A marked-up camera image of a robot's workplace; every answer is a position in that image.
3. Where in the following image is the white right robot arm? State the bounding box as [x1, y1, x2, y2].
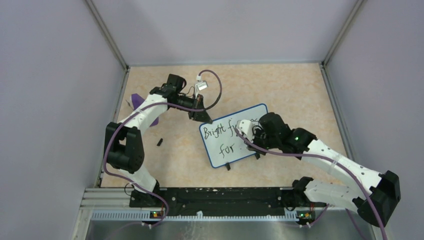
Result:
[247, 112, 401, 227]

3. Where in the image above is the aluminium frame rail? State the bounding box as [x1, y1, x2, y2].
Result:
[72, 187, 393, 240]

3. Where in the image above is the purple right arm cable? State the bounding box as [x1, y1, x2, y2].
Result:
[234, 128, 389, 240]

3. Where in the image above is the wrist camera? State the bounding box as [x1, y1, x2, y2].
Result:
[236, 119, 255, 142]
[194, 75, 208, 98]

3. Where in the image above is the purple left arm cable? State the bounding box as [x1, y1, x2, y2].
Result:
[101, 69, 223, 229]

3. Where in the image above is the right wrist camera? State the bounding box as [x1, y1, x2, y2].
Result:
[236, 119, 255, 142]

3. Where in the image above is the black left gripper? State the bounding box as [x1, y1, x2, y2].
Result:
[171, 93, 212, 124]

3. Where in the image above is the purple whiteboard eraser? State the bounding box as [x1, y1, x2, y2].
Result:
[126, 93, 167, 131]

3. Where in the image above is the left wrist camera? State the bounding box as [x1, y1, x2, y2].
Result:
[194, 75, 208, 98]

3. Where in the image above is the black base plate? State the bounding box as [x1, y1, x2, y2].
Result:
[129, 187, 325, 217]

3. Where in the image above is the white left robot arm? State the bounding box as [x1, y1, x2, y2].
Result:
[104, 74, 213, 207]

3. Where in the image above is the white slotted cable duct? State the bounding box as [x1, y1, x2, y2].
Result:
[91, 210, 299, 222]

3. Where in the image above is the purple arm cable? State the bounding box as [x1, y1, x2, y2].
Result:
[101, 69, 223, 229]
[234, 128, 389, 240]

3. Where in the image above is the black marker cap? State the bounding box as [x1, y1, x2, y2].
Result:
[156, 138, 164, 147]

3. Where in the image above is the blue framed whiteboard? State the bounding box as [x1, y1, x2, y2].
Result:
[199, 103, 268, 169]

